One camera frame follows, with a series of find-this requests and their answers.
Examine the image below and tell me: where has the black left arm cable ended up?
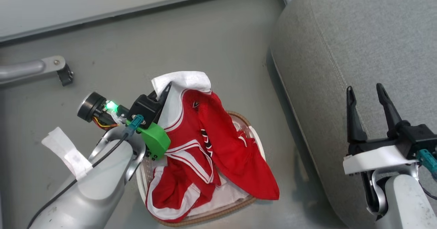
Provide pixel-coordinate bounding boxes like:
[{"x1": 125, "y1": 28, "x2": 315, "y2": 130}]
[{"x1": 29, "y1": 132, "x2": 130, "y2": 228}]

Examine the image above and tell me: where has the grey partition bottom rail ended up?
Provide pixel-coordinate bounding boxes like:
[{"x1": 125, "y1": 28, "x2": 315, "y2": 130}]
[{"x1": 0, "y1": 0, "x2": 275, "y2": 47}]

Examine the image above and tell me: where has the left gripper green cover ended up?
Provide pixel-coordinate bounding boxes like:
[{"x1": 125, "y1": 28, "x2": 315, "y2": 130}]
[{"x1": 77, "y1": 82, "x2": 172, "y2": 161}]

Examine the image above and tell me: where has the teal right camera connector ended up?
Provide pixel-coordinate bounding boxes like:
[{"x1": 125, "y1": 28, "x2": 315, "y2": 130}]
[{"x1": 418, "y1": 149, "x2": 437, "y2": 181}]

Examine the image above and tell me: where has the white basket with brown rim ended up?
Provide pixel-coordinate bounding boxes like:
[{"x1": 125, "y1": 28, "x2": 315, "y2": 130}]
[{"x1": 136, "y1": 111, "x2": 267, "y2": 227}]

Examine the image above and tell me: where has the teal camera connector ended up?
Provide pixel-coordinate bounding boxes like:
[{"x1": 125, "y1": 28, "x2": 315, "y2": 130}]
[
  {"x1": 418, "y1": 149, "x2": 437, "y2": 181},
  {"x1": 125, "y1": 114, "x2": 145, "y2": 136}
]

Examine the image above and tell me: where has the teal left camera connector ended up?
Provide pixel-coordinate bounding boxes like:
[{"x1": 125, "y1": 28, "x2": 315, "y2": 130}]
[{"x1": 125, "y1": 114, "x2": 145, "y2": 136}]

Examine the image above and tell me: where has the white shiny basket liner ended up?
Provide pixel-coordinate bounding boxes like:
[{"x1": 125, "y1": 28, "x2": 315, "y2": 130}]
[{"x1": 186, "y1": 174, "x2": 254, "y2": 218}]

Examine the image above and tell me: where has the grey fabric sofa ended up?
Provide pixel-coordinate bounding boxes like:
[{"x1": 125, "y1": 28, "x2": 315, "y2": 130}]
[{"x1": 266, "y1": 0, "x2": 437, "y2": 229}]

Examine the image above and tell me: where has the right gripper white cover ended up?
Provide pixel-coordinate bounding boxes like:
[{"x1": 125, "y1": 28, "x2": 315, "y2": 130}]
[{"x1": 343, "y1": 83, "x2": 420, "y2": 219}]

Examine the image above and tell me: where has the red basketball shorts white trim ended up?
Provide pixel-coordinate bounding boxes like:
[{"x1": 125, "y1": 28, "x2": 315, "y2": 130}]
[{"x1": 145, "y1": 71, "x2": 280, "y2": 223}]

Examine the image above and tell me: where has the long grey partition foot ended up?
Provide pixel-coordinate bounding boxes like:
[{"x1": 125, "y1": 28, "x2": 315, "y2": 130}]
[{"x1": 0, "y1": 55, "x2": 66, "y2": 87}]

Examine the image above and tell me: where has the black caster wheel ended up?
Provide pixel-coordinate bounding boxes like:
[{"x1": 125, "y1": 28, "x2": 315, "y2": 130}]
[{"x1": 57, "y1": 63, "x2": 74, "y2": 87}]

